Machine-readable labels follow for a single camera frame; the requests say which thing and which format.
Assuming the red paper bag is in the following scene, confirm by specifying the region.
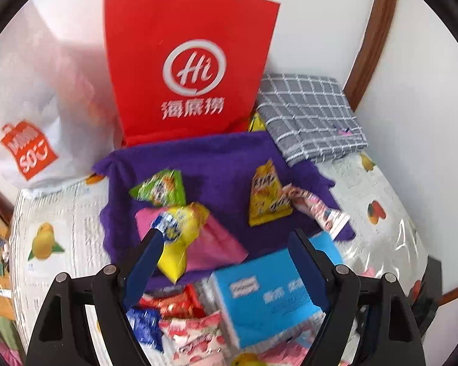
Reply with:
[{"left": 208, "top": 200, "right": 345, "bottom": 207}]
[{"left": 102, "top": 0, "right": 281, "bottom": 147}]

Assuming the red snack packet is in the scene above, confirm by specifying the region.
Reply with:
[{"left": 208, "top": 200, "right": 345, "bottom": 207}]
[{"left": 139, "top": 286, "right": 207, "bottom": 319}]

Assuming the pink white strawberry packet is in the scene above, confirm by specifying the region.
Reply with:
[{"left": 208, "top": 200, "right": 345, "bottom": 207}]
[
  {"left": 172, "top": 330, "right": 230, "bottom": 366},
  {"left": 158, "top": 310, "right": 223, "bottom": 338}
]

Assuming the green snack packet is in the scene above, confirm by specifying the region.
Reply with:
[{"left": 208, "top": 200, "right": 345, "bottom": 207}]
[{"left": 129, "top": 168, "right": 187, "bottom": 207}]

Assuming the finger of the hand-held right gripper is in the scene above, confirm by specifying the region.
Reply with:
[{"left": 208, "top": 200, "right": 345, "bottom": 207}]
[{"left": 409, "top": 257, "right": 442, "bottom": 332}]

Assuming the red white long packet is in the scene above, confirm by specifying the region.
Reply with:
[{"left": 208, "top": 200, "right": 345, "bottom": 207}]
[{"left": 286, "top": 185, "right": 352, "bottom": 242}]

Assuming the brown wooden door frame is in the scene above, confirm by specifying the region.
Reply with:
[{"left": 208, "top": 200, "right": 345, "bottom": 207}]
[{"left": 345, "top": 0, "right": 399, "bottom": 111}]

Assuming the white plastic shopping bag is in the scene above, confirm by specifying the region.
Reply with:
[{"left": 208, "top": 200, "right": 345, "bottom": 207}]
[{"left": 0, "top": 0, "right": 125, "bottom": 193}]

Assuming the yellow blue snack packet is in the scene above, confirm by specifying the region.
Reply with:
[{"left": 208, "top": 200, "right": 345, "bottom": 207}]
[{"left": 151, "top": 202, "right": 210, "bottom": 285}]

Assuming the blue tissue pack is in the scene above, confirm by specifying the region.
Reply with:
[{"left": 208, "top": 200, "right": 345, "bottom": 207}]
[{"left": 210, "top": 231, "right": 346, "bottom": 349}]

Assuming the grey plaid folded cloth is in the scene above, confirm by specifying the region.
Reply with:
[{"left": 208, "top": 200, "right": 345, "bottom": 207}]
[{"left": 256, "top": 73, "right": 369, "bottom": 167}]

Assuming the pink snack packet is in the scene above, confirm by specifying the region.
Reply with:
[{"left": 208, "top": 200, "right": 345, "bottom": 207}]
[
  {"left": 135, "top": 208, "right": 249, "bottom": 273},
  {"left": 260, "top": 332, "right": 317, "bottom": 366}
]

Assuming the pink cloth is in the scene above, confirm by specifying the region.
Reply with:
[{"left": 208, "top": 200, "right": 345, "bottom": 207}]
[{"left": 0, "top": 345, "right": 25, "bottom": 366}]

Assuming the small yellow packet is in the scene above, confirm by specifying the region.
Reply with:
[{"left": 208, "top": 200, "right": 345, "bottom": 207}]
[{"left": 248, "top": 112, "right": 268, "bottom": 134}]

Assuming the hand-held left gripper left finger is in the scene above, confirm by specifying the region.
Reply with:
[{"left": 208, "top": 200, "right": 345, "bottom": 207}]
[{"left": 25, "top": 228, "right": 165, "bottom": 366}]

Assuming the fruit print table cover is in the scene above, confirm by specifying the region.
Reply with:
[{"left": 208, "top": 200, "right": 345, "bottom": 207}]
[{"left": 8, "top": 152, "right": 443, "bottom": 366}]

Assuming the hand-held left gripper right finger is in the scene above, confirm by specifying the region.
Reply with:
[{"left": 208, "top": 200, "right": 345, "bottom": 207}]
[{"left": 288, "top": 229, "right": 428, "bottom": 366}]

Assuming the purple towel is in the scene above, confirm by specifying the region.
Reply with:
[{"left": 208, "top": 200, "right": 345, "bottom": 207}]
[{"left": 92, "top": 131, "right": 355, "bottom": 288}]

